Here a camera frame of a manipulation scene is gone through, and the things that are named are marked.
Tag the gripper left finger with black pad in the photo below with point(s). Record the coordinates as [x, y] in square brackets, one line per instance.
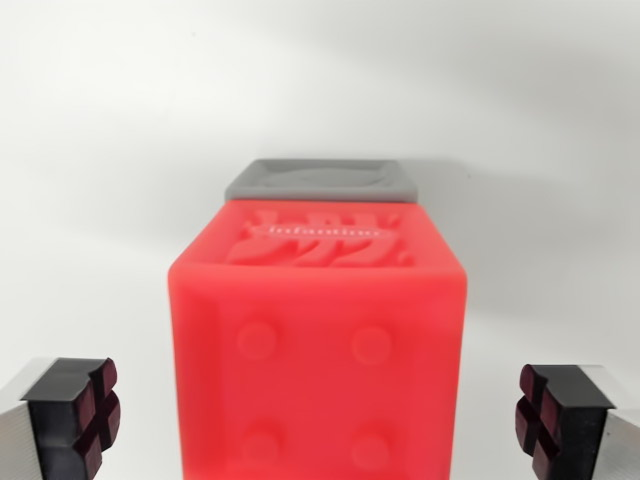
[55, 415]

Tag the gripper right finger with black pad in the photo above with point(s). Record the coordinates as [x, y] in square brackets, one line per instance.
[575, 420]

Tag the red infantino soft cube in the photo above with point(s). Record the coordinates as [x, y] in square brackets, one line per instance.
[320, 360]

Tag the grey soft cube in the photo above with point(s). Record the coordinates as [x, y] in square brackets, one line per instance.
[320, 181]

